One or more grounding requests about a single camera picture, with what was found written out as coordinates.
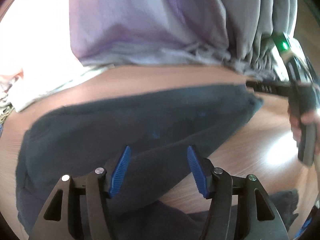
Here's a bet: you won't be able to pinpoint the blue cloth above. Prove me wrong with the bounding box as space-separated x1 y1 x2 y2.
294 218 312 240

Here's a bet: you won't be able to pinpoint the white sheer curtain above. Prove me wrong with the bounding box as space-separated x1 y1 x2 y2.
1 0 113 112

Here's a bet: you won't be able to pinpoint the dark navy pants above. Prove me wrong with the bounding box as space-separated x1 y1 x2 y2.
16 85 298 239

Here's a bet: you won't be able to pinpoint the purple grey curtain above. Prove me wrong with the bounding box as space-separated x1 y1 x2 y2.
69 0 298 79

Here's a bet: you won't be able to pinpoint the yellow blue woven scarf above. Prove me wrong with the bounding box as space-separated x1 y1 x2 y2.
0 99 14 125

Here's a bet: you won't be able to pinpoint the right hand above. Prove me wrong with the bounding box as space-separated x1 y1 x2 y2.
287 106 320 156

